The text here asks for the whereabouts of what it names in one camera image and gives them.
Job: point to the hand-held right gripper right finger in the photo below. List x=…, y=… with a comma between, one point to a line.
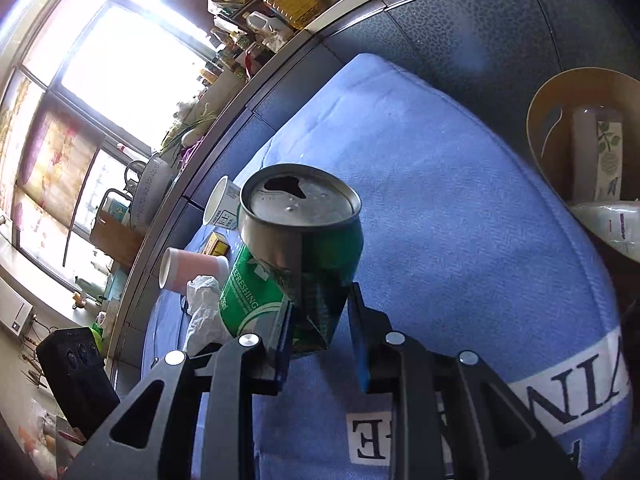
x=357, y=340

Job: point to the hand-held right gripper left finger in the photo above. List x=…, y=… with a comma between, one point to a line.
x=282, y=355

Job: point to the green drink can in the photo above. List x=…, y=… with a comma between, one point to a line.
x=300, y=260

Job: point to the red yellow box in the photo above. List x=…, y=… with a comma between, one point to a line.
x=217, y=246

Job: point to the white paper cup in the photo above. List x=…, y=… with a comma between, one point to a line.
x=222, y=205

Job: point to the large clear plastic bottle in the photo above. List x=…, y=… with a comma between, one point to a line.
x=610, y=225

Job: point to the beige round bin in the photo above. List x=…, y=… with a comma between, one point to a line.
x=545, y=125

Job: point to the white tissue pack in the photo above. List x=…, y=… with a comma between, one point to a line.
x=587, y=160

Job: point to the crumpled white tissue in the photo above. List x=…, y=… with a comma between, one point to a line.
x=205, y=310

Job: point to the pink paper cup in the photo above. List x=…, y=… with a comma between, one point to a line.
x=195, y=270

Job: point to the wooden cutting board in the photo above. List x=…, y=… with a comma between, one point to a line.
x=115, y=240

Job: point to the blue printed tablecloth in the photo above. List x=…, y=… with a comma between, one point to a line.
x=450, y=210

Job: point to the white patterned basin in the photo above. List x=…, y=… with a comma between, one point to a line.
x=150, y=195

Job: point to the purple vegetable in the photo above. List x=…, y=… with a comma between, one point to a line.
x=184, y=156

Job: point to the floral window film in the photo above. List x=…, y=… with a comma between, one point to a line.
x=55, y=150

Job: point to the white radish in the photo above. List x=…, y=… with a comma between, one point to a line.
x=190, y=136

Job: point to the green spring onions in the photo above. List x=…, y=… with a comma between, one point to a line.
x=195, y=120

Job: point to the shelf of condiment bottles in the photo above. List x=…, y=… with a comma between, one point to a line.
x=235, y=45

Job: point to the white plastic jug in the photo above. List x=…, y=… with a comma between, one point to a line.
x=260, y=20

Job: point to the yellow cooking oil bottle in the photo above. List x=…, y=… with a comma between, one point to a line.
x=292, y=0

